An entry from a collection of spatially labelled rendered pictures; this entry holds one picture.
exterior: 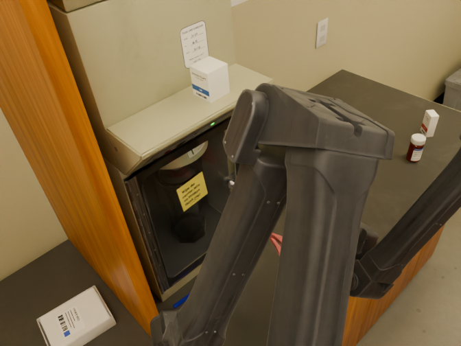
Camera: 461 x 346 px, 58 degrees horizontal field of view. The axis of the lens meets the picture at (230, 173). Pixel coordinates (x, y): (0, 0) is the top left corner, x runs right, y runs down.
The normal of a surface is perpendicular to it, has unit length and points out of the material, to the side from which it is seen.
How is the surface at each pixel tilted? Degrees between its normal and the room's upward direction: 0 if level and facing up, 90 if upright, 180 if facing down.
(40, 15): 90
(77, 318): 0
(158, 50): 90
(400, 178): 0
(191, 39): 90
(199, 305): 65
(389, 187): 0
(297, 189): 76
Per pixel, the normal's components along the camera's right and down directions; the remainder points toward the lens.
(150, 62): 0.68, 0.45
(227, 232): -0.89, -0.07
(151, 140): -0.07, -0.75
